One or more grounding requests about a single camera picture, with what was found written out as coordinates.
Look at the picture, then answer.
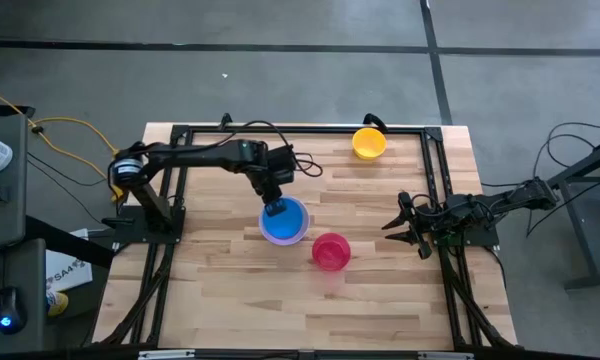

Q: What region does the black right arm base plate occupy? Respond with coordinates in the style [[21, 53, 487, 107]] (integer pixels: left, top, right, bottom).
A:
[[432, 207, 501, 249]]

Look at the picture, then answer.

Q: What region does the looped black cable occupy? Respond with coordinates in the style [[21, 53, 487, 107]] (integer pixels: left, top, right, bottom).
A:
[[531, 121, 600, 191]]

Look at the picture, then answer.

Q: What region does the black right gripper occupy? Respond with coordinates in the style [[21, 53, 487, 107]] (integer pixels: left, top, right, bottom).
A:
[[381, 189, 449, 260]]

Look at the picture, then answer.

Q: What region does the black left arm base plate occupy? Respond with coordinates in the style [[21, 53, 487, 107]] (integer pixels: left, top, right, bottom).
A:
[[113, 204, 187, 246]]

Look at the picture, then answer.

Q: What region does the red plastic bowl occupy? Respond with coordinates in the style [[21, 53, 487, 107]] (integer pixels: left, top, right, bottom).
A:
[[311, 232, 352, 273]]

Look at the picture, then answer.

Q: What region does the straight black cable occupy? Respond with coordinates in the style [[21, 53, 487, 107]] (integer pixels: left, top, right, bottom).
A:
[[525, 178, 600, 237]]

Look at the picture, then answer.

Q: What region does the grey equipment cart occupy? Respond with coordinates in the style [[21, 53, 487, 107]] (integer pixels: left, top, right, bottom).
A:
[[0, 103, 49, 354]]

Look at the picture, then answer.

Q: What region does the thin black floor cable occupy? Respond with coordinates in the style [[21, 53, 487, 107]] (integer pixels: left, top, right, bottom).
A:
[[27, 159, 104, 224], [27, 151, 109, 189]]

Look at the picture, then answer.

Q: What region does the yellow and white cup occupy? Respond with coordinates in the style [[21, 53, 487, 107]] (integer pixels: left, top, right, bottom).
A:
[[46, 290, 70, 318]]

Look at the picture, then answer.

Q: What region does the black computer mouse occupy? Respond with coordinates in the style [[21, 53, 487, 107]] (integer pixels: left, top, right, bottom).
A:
[[0, 286, 27, 335]]

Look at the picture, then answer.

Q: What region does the long yellow extension cable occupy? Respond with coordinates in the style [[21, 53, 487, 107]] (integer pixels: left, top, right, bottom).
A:
[[0, 83, 129, 204]]

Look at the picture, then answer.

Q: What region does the blue plastic bowl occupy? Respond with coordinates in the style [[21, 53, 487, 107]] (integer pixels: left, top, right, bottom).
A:
[[261, 197, 306, 241]]

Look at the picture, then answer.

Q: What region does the yellow plastic bowl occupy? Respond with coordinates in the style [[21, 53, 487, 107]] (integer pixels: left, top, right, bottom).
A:
[[351, 126, 388, 161]]

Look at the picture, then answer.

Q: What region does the silver table bracket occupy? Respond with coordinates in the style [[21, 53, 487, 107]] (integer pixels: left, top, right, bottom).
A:
[[137, 349, 196, 360], [417, 351, 476, 360]]

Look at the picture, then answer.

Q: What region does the short yellow extension cable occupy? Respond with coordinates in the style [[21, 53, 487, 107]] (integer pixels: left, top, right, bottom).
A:
[[32, 116, 121, 156]]

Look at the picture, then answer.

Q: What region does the black metal side desk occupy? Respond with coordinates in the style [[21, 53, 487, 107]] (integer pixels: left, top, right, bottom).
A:
[[531, 137, 600, 292]]

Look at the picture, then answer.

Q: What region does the white printed cardboard box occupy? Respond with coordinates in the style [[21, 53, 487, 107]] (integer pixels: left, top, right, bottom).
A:
[[44, 228, 94, 293]]

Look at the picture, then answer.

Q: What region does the black cart strut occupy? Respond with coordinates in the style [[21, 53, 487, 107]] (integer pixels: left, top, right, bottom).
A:
[[24, 214, 116, 270]]

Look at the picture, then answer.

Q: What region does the large black frame clamp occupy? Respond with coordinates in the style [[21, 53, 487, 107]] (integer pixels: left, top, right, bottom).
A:
[[362, 112, 389, 134]]

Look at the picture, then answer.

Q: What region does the black aluminium table frame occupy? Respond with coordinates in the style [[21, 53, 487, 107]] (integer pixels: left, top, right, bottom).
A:
[[82, 123, 519, 360]]

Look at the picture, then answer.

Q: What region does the large white bowl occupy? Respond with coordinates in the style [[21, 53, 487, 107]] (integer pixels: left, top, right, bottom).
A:
[[258, 195, 311, 247]]

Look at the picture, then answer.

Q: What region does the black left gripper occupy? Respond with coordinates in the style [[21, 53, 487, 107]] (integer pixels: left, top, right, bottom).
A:
[[252, 142, 297, 217]]

